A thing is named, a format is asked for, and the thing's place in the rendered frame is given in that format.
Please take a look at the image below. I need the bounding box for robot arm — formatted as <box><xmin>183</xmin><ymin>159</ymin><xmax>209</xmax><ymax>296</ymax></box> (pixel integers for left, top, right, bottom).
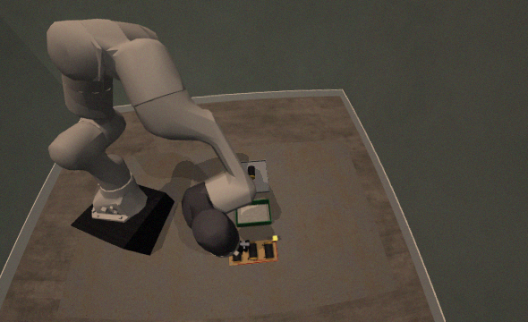
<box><xmin>47</xmin><ymin>19</ymin><xmax>256</xmax><ymax>258</ymax></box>

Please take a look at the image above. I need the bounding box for green open-top box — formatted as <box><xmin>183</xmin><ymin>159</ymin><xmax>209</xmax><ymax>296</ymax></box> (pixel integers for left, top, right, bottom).
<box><xmin>235</xmin><ymin>199</ymin><xmax>272</xmax><ymax>227</ymax></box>

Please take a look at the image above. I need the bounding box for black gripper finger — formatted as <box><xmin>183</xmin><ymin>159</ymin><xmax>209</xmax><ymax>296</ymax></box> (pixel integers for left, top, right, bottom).
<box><xmin>238</xmin><ymin>240</ymin><xmax>250</xmax><ymax>255</ymax></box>

